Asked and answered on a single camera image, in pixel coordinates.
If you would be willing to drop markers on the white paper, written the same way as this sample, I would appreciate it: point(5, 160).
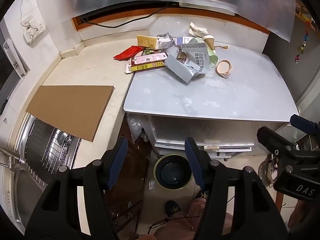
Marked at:
point(197, 31)

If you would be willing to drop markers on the silver foil pack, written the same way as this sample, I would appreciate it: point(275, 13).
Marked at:
point(166, 41)

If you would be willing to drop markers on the yellow toothpaste box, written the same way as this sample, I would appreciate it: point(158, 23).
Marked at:
point(147, 41)

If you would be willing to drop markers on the grey carton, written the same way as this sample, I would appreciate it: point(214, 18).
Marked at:
point(177, 68)

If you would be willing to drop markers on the long red yellow box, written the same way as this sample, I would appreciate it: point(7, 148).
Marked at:
point(147, 62)

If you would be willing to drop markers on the white plastic drawer unit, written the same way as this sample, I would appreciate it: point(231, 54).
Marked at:
point(200, 130)

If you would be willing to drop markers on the round trash bin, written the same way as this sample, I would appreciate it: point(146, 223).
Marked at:
point(172, 172)

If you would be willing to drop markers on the small green sachet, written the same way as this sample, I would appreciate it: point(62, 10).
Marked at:
point(152, 51)

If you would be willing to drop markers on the red plastic wrapper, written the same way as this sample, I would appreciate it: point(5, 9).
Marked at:
point(128, 53)

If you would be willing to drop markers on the brown cardboard sheet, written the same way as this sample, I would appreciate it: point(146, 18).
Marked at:
point(70, 107)

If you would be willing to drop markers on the clear plastic bag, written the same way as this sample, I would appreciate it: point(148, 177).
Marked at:
point(133, 127)

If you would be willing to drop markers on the brown wooden window frame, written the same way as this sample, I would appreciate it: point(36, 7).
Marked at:
point(75, 24)

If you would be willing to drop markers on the pale green packet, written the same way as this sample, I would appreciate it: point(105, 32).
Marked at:
point(212, 57)

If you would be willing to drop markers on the silver printed pouch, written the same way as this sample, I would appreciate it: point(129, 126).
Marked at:
point(196, 60)

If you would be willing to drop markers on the brown wooden cabinet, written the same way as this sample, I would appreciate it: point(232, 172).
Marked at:
point(130, 180)

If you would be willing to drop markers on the pink pants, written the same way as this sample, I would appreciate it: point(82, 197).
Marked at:
point(196, 212)

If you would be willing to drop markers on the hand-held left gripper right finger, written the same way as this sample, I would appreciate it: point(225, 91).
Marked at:
point(197, 160)

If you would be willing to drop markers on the hanging bead ornament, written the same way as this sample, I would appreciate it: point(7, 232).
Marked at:
point(301, 47)

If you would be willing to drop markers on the orange wooden rack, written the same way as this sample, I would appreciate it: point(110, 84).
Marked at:
point(301, 15)

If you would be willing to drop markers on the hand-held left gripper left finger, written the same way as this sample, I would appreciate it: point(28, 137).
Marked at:
point(117, 160)

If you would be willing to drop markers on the white purple packet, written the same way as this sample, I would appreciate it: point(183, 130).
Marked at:
point(183, 40)

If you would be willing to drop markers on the beige paper cone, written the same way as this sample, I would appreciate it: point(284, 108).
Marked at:
point(209, 42)

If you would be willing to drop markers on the stainless steel sink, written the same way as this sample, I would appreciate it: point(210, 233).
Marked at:
point(22, 192)

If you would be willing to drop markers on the white ribbed plastic panel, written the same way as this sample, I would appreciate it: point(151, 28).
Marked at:
point(13, 57)

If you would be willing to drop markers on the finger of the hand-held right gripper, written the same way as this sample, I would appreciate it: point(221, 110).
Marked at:
point(303, 124)
point(270, 136)

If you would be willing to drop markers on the crinkled plastic bag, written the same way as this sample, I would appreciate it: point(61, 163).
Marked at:
point(266, 172)

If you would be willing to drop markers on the small wooden stick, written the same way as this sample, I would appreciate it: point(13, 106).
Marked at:
point(221, 47)

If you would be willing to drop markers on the metal faucet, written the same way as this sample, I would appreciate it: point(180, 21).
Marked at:
point(10, 160)

